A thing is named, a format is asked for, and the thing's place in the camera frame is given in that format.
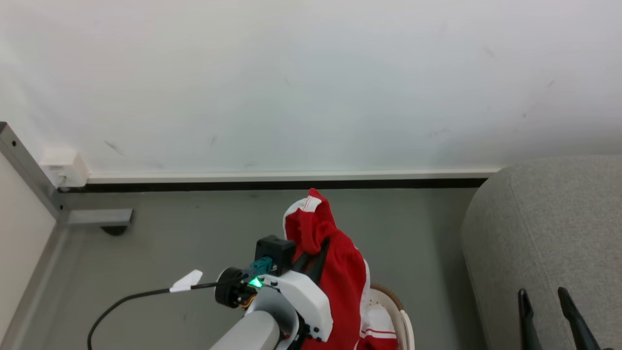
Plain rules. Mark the white wall trim strip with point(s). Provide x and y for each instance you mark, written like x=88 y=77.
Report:
x=291 y=176

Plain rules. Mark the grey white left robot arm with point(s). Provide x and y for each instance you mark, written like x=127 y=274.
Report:
x=252 y=333

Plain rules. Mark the black frame foot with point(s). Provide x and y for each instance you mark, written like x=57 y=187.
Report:
x=114 y=230

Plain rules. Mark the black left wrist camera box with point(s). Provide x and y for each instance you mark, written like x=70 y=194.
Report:
x=274 y=253

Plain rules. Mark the white wall junction box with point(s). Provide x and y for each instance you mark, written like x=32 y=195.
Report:
x=65 y=167

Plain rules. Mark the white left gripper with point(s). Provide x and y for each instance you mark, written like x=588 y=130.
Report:
x=308 y=301

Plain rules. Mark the black baseboard strip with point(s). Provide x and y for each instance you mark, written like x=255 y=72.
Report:
x=272 y=185

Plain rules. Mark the white perforated laundry basket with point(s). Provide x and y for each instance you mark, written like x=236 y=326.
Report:
x=403 y=321

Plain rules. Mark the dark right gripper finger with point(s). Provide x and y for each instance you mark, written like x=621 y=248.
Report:
x=527 y=321
x=576 y=321

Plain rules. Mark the red and white jersey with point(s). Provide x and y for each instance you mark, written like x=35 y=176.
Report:
x=340 y=272

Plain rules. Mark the beige partition panel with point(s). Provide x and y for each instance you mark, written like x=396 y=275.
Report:
x=22 y=233

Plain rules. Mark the grey fabric sofa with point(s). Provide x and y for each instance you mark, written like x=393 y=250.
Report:
x=544 y=228

